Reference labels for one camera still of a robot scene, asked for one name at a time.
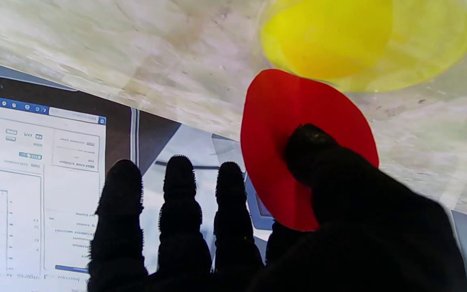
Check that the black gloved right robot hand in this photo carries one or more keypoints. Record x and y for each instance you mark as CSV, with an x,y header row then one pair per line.
x,y
359,227

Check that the red round filter paper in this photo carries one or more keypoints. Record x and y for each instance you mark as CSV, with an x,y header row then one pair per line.
x,y
270,134

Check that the yellow-bottomed clear culture dish base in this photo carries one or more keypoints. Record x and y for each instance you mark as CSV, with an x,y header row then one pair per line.
x,y
339,36

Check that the printed laboratory scene backdrop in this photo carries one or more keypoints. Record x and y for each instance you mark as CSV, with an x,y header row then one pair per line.
x,y
35,170

